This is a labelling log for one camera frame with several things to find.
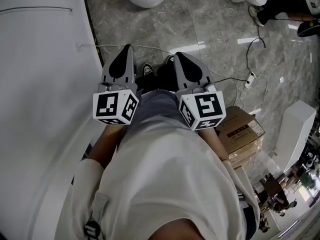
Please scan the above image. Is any person's left shoe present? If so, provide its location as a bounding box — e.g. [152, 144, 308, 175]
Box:
[141, 63, 154, 77]

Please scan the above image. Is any person's right forearm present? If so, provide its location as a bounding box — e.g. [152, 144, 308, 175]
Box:
[199, 128, 230, 163]

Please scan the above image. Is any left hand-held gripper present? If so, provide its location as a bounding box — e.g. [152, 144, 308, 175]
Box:
[92, 44, 141, 127]

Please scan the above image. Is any person's left forearm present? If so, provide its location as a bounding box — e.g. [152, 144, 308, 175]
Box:
[88, 124, 125, 171]

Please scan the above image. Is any white power strip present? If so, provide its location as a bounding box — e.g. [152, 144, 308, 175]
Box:
[244, 71, 256, 89]

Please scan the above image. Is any white smart toilet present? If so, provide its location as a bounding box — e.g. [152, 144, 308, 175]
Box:
[122, 0, 171, 9]

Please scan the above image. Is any person's leg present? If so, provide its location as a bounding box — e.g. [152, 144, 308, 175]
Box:
[256, 0, 320, 26]
[156, 62, 177, 92]
[136, 72, 161, 96]

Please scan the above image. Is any person's white shirt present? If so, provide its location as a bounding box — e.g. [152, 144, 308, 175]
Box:
[71, 116, 261, 240]

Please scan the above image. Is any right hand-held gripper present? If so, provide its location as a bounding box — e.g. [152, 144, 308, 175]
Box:
[173, 52, 227, 131]

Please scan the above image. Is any person's gray undershirt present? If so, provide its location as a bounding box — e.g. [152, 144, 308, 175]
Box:
[124, 89, 185, 145]

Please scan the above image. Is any person's left leg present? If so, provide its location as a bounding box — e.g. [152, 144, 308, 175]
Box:
[136, 72, 161, 96]

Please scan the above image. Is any white rectangular box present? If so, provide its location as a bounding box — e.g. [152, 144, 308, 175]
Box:
[273, 100, 318, 174]

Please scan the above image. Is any white looped cable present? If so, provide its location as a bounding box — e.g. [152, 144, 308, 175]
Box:
[233, 72, 270, 110]

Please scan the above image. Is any thin gray wall wire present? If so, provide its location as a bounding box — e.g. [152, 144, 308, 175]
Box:
[0, 6, 73, 14]

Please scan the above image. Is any brown cardboard box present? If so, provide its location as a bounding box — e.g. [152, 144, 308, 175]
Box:
[214, 106, 266, 170]

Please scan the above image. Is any person's right leg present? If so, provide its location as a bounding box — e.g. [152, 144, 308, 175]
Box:
[156, 62, 177, 92]

